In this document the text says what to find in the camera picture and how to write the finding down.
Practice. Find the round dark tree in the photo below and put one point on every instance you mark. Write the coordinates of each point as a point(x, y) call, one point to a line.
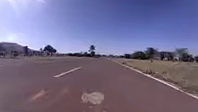
point(49, 49)

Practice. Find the group of buildings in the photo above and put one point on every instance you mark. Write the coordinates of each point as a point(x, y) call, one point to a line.
point(166, 55)

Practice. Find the white solid edge line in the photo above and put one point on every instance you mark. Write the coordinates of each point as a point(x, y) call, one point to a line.
point(165, 83)

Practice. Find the low building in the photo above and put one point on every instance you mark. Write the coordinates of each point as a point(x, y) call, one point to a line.
point(5, 48)

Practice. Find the distant row of trees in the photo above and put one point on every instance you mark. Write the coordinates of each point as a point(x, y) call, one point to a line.
point(78, 54)

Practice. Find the reddish brown asphalt road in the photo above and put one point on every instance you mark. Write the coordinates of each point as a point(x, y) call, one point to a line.
point(118, 90)

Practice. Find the white dashed centre line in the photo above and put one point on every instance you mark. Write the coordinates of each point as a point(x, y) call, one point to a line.
point(67, 72)

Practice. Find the tall thin tree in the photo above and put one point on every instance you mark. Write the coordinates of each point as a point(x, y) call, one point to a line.
point(92, 49)

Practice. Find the dry grass verge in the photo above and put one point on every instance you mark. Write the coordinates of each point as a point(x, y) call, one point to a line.
point(36, 57)
point(182, 73)

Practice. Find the wide crowned tree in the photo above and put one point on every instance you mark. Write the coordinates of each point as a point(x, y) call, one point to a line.
point(182, 54)

